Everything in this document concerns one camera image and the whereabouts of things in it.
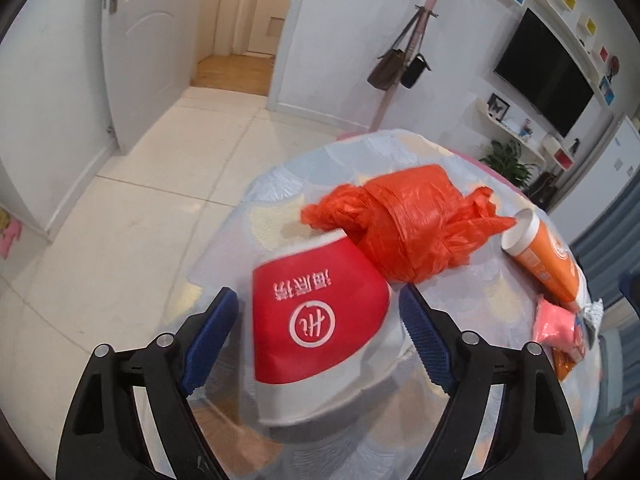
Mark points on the green potted plant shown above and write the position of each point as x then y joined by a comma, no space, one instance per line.
507,160

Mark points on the white wall shelf unit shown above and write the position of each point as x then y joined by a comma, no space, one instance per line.
555,30

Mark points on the black wall television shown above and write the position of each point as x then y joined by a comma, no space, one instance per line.
547,77

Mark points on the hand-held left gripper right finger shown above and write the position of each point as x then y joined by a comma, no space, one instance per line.
425,332

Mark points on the orange tube white cap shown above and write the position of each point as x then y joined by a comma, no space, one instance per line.
545,255

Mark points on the pink coat stand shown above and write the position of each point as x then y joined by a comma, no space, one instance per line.
405,45

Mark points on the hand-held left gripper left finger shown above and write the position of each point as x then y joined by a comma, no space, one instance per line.
212,331

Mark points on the brown handbag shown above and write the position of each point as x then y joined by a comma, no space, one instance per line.
386,67

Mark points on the orange plastic bag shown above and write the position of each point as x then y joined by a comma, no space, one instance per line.
415,220

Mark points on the orange snack packet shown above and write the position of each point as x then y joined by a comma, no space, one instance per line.
565,365

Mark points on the round table with patterned cloth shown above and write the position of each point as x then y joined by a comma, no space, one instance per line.
280,205

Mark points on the framed picture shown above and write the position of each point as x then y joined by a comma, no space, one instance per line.
498,105

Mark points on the red and white paper bowl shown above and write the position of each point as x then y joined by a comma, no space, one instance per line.
312,327

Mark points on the pink snack packet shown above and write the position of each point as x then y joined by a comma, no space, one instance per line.
552,325

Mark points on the white interior door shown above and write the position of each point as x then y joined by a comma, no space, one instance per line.
263,7

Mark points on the black handbag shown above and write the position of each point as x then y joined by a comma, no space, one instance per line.
415,67

